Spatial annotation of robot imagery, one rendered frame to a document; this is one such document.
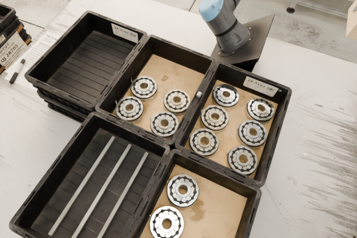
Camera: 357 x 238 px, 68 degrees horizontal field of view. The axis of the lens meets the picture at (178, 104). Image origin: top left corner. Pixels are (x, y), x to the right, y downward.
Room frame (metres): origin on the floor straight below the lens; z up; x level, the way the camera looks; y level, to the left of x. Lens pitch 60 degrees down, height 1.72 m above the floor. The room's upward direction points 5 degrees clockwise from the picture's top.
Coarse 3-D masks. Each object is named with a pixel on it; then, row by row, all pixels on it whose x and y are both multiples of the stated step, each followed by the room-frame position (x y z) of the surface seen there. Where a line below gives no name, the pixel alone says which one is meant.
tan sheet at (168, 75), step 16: (160, 64) 0.71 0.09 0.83; (176, 64) 0.72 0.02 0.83; (160, 80) 0.63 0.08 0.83; (176, 80) 0.63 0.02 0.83; (192, 80) 0.64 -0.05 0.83; (128, 96) 0.54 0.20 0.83; (160, 96) 0.55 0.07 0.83; (192, 96) 0.56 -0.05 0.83; (144, 112) 0.47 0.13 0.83; (144, 128) 0.41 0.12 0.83
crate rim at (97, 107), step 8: (144, 40) 0.74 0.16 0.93; (160, 40) 0.75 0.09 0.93; (168, 40) 0.75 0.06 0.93; (184, 48) 0.72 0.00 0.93; (136, 56) 0.66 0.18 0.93; (200, 56) 0.69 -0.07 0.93; (208, 56) 0.69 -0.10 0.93; (128, 64) 0.62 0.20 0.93; (120, 72) 0.57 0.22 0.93; (208, 72) 0.62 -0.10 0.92; (112, 88) 0.50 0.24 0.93; (200, 88) 0.54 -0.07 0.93; (104, 96) 0.47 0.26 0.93; (192, 104) 0.47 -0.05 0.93; (104, 112) 0.41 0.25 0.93; (120, 120) 0.38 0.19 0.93; (184, 120) 0.40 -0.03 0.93; (136, 128) 0.36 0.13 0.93; (152, 136) 0.33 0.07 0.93; (176, 136) 0.34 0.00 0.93; (168, 144) 0.31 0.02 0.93
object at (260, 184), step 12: (276, 84) 0.58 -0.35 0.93; (288, 96) 0.54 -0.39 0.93; (192, 108) 0.45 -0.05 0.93; (180, 132) 0.36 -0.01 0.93; (276, 132) 0.39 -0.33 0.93; (276, 144) 0.34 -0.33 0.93; (228, 168) 0.25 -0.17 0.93; (264, 168) 0.26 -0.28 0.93; (252, 180) 0.22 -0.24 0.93; (264, 180) 0.22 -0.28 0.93
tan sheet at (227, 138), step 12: (216, 84) 0.63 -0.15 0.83; (240, 96) 0.58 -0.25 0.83; (252, 96) 0.59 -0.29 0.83; (204, 108) 0.51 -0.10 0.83; (240, 108) 0.53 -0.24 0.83; (240, 120) 0.47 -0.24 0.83; (192, 132) 0.41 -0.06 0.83; (228, 132) 0.42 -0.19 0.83; (204, 144) 0.36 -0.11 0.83; (228, 144) 0.37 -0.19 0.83; (240, 144) 0.37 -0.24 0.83; (264, 144) 0.38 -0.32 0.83; (216, 156) 0.32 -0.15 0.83
